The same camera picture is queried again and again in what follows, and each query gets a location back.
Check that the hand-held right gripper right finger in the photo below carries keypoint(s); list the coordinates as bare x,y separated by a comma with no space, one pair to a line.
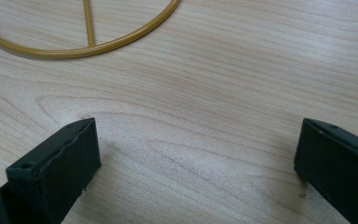
338,165

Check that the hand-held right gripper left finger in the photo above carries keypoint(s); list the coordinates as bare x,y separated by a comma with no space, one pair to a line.
59,168

